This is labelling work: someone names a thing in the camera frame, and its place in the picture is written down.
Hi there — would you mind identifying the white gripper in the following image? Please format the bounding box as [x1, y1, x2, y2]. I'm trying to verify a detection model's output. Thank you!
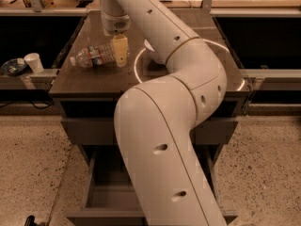
[101, 11, 130, 68]

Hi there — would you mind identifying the clear plastic water bottle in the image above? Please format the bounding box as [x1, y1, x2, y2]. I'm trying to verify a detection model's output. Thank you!
[70, 42, 118, 68]

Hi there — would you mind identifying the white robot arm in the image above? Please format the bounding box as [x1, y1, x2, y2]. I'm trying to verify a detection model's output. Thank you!
[114, 0, 227, 226]

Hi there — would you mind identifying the closed top drawer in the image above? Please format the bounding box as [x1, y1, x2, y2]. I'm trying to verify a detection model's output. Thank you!
[61, 118, 238, 146]

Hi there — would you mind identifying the dark wooden drawer cabinet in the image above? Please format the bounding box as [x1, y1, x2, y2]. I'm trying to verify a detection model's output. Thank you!
[49, 8, 251, 226]

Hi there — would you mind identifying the white ceramic bowl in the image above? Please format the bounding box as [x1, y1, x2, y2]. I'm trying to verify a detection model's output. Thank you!
[144, 40, 165, 64]

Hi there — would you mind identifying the white foam cup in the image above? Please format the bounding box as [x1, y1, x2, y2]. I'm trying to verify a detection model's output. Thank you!
[24, 53, 43, 73]

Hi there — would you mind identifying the dark bowl with scraps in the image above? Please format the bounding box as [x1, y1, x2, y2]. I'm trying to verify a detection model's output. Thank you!
[1, 58, 27, 76]

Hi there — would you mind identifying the black cable on floor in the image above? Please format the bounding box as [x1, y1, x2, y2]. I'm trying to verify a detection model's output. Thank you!
[0, 99, 55, 111]

